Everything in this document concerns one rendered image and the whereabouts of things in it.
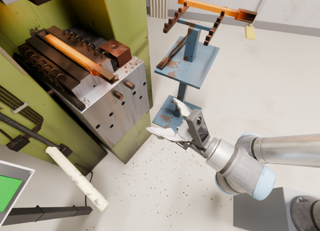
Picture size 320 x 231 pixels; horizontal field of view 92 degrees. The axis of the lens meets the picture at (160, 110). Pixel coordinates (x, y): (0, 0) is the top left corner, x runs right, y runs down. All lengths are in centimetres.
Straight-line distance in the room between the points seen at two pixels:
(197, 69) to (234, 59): 148
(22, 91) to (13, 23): 39
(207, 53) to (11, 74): 101
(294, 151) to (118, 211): 125
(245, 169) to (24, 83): 79
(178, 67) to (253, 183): 74
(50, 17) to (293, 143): 117
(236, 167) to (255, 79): 190
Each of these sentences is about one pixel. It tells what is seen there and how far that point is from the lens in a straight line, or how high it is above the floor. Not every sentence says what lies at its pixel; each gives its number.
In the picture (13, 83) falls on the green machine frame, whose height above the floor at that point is 102.
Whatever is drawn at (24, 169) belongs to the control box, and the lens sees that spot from 60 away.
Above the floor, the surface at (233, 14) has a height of 102.
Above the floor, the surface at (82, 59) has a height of 101.
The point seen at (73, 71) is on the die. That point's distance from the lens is 73.
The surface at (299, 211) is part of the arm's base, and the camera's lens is 100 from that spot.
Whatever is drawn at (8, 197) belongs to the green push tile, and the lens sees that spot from 60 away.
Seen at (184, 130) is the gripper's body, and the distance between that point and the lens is 48.
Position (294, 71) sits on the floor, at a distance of 269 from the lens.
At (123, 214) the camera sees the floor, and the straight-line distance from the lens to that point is 147.
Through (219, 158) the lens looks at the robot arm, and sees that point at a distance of 46.
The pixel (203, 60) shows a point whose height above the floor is 76.
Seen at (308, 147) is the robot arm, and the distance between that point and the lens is 54.
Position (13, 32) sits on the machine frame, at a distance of 107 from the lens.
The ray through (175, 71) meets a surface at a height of 76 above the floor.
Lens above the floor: 144
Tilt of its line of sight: 59 degrees down
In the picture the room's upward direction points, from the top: straight up
